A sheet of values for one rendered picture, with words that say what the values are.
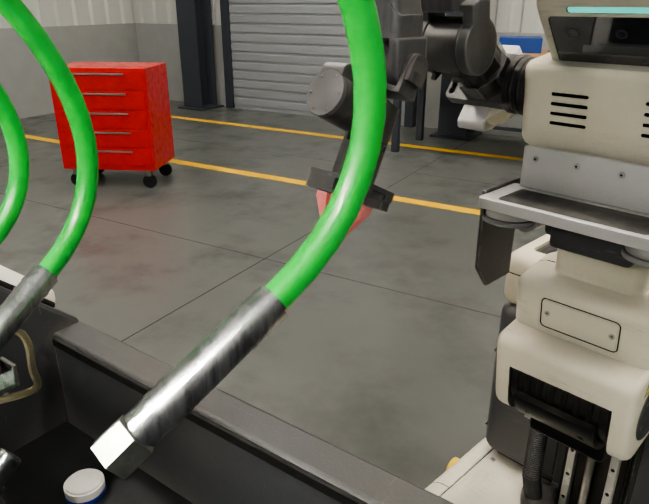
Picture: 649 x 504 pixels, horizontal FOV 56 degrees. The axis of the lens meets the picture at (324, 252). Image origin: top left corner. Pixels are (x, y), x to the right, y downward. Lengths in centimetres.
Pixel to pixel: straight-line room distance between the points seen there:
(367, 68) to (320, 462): 35
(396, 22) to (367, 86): 53
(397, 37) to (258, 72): 711
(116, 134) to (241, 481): 418
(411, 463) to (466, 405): 36
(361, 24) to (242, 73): 776
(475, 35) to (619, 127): 22
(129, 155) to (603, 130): 403
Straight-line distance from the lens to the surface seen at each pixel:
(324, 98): 73
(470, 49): 87
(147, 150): 460
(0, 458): 37
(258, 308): 26
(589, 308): 97
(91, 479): 70
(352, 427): 207
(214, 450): 59
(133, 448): 27
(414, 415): 214
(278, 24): 764
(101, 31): 886
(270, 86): 777
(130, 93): 456
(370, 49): 25
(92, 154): 44
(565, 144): 93
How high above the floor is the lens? 129
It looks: 23 degrees down
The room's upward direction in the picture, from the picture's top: straight up
